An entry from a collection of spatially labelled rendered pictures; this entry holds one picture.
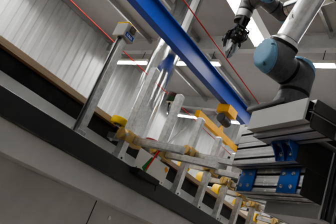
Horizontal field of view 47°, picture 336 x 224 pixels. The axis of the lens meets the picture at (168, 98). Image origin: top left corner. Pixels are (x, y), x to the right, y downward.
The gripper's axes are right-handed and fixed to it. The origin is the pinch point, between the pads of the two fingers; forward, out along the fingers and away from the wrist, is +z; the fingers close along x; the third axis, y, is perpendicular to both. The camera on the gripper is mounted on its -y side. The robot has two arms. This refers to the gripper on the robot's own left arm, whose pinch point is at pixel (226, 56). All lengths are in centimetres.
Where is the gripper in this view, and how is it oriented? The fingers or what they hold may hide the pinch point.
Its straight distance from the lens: 184.4
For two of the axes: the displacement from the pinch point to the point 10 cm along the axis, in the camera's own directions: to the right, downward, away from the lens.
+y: 4.0, -1.9, -9.0
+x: 8.4, 4.6, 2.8
